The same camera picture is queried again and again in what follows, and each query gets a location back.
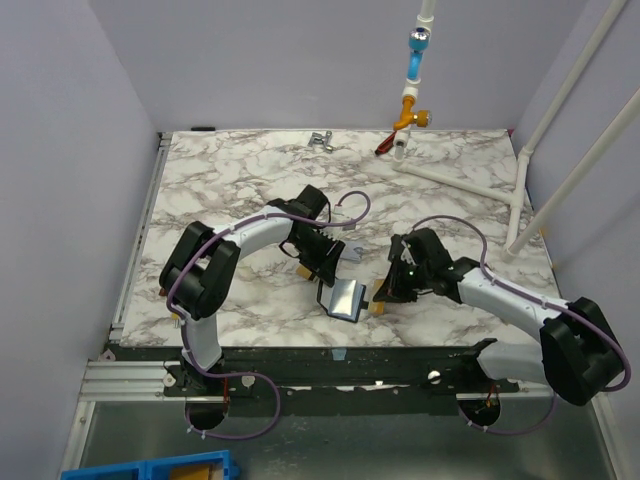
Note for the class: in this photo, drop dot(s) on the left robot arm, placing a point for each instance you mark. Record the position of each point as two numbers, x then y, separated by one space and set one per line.
199 272

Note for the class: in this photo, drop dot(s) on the blue plastic bin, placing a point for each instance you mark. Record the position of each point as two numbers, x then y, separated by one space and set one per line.
160 468

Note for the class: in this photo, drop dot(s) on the white PVC pipe frame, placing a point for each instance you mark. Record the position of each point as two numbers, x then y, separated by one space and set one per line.
517 238

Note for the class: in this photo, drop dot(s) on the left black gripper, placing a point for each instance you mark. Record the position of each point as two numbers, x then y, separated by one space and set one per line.
324 265

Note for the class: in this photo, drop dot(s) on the orange pipe valve fitting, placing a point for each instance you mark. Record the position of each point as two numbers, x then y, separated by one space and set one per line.
408 117

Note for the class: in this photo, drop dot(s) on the silver metal clamp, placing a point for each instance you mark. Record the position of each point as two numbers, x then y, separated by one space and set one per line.
323 140

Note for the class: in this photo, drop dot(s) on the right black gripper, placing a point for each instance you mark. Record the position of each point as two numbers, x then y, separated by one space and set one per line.
396 279

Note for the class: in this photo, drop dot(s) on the gold credit card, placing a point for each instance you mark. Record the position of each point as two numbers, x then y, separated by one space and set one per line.
305 273
375 305

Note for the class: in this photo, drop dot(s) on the silver grey credit card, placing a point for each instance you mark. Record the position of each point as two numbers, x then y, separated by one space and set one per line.
353 252

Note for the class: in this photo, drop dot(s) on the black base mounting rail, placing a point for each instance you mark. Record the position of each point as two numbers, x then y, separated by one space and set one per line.
322 381

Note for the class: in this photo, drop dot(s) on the red handled tool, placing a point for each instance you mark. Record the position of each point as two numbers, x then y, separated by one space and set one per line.
385 146

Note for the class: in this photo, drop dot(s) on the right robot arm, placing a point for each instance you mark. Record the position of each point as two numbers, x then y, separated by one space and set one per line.
574 351

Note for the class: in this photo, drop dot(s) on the black leather card holder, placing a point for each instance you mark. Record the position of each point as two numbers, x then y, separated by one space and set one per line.
343 301

